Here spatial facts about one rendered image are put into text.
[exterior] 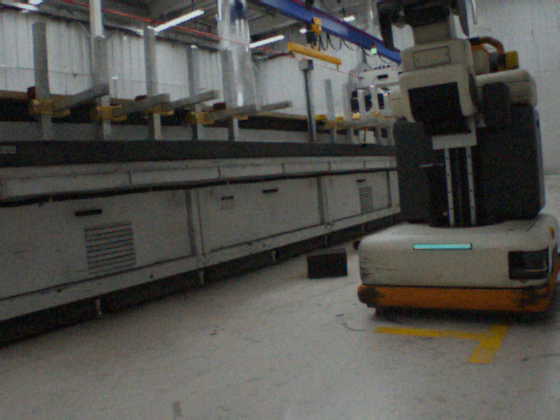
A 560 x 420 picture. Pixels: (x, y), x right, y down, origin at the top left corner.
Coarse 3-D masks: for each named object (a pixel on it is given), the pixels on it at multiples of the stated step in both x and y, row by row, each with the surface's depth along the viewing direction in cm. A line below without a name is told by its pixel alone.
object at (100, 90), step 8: (88, 88) 141; (96, 88) 138; (104, 88) 137; (72, 96) 146; (80, 96) 143; (88, 96) 141; (96, 96) 140; (56, 104) 152; (64, 104) 149; (72, 104) 146
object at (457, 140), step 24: (432, 96) 147; (456, 96) 142; (480, 96) 156; (504, 96) 146; (432, 120) 151; (456, 120) 149; (480, 120) 157; (504, 120) 146; (432, 144) 168; (456, 144) 162
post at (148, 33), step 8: (144, 32) 191; (152, 32) 191; (144, 40) 191; (152, 40) 191; (144, 48) 191; (152, 48) 191; (152, 56) 191; (152, 64) 191; (152, 72) 191; (152, 80) 191; (152, 88) 191; (152, 96) 191; (152, 120) 192; (160, 120) 194; (152, 128) 192
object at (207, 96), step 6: (216, 90) 179; (192, 96) 184; (198, 96) 182; (204, 96) 180; (210, 96) 179; (216, 96) 179; (174, 102) 190; (180, 102) 188; (186, 102) 186; (192, 102) 184; (198, 102) 184; (162, 108) 194; (168, 108) 192; (174, 108) 191; (144, 114) 200
